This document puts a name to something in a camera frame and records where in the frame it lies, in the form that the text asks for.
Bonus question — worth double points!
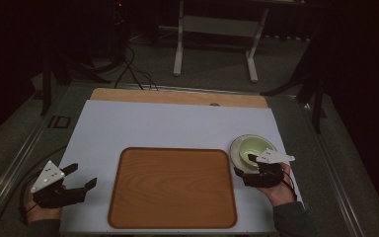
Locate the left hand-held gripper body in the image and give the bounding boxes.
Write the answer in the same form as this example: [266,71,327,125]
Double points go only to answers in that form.
[30,160,87,209]

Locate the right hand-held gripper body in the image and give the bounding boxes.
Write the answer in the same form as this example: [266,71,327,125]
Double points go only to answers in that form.
[242,148,296,190]

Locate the light green bowl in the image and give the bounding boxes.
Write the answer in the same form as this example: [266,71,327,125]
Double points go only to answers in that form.
[238,135,278,168]

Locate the pale green bowl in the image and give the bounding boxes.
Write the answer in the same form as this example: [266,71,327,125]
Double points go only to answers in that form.
[229,133,278,176]

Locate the person's left hand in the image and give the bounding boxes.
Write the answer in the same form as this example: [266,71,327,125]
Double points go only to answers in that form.
[25,184,67,224]

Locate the person's right hand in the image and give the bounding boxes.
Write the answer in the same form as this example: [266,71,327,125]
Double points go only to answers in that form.
[257,162,296,207]

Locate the wooden tray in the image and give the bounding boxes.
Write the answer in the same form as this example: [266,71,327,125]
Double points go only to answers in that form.
[107,146,238,230]

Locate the white table mat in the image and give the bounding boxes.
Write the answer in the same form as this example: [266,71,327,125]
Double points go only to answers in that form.
[58,99,305,235]

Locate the black tripod stand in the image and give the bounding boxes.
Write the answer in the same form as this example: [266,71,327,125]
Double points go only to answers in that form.
[33,33,113,117]
[260,33,329,134]

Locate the wooden table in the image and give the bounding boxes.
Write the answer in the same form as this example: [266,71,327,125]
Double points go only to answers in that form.
[89,87,269,109]

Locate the white metal stand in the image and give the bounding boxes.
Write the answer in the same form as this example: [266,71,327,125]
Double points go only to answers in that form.
[173,0,270,84]

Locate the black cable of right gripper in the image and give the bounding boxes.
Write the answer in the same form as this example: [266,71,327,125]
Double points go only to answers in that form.
[280,169,298,201]

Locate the black floor cables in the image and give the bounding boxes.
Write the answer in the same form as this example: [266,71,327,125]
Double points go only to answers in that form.
[113,45,160,92]

